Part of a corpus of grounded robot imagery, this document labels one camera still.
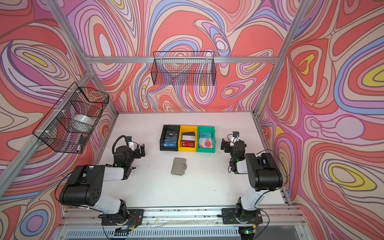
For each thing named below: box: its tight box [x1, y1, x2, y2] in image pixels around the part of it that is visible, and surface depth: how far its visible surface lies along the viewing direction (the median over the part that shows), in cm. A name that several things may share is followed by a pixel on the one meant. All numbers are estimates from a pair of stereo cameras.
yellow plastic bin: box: [178, 125, 197, 153], surface depth 103 cm
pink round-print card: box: [199, 132, 213, 149], surface depth 101 cm
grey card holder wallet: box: [170, 157, 187, 176], surface depth 92 cm
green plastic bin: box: [196, 126, 216, 153], surface depth 101 cm
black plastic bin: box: [159, 125, 181, 152], surface depth 103 cm
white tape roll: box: [69, 114, 95, 133], surface depth 74 cm
